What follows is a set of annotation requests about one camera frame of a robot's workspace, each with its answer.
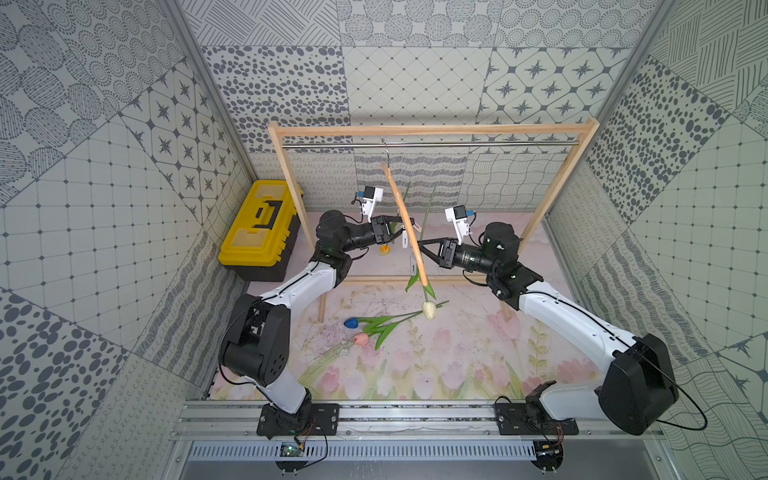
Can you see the right black circuit board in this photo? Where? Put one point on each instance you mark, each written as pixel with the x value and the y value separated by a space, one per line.
pixel 548 457

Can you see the floral pink table mat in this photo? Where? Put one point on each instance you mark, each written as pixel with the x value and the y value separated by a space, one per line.
pixel 476 347

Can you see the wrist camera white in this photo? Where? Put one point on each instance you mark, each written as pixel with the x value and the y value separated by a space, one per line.
pixel 368 199
pixel 460 217

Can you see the wooden curved clothes hanger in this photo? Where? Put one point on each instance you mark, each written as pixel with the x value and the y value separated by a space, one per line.
pixel 406 220

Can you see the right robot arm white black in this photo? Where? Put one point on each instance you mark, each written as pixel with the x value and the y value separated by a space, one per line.
pixel 638 384

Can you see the yellow black toolbox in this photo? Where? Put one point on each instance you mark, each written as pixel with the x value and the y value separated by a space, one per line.
pixel 262 237

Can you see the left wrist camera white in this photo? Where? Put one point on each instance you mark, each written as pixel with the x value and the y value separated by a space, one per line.
pixel 368 199

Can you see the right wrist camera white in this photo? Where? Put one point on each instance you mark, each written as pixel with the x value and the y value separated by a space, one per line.
pixel 460 217

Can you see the metal rack rod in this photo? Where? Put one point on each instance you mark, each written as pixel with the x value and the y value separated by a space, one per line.
pixel 303 146

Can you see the left green circuit board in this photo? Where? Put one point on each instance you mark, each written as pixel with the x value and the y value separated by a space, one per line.
pixel 291 458

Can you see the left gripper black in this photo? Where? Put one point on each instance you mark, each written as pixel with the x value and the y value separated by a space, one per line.
pixel 384 228

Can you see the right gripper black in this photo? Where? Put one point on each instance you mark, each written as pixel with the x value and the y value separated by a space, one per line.
pixel 448 251

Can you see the wooden clothes rack frame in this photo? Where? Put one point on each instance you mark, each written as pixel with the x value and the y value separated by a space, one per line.
pixel 432 129

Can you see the aluminium mounting rail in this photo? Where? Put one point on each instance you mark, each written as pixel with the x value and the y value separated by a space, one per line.
pixel 374 420

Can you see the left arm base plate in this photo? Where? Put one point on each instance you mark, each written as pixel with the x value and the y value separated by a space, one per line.
pixel 312 419

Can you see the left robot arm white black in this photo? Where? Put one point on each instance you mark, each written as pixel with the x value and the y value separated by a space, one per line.
pixel 255 346

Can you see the white vented cable duct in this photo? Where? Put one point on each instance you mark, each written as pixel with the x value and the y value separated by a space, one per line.
pixel 371 450

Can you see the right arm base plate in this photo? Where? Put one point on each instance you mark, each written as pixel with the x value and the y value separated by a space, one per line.
pixel 520 419

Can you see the pink artificial tulip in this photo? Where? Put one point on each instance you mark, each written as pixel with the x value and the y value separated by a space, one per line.
pixel 375 335

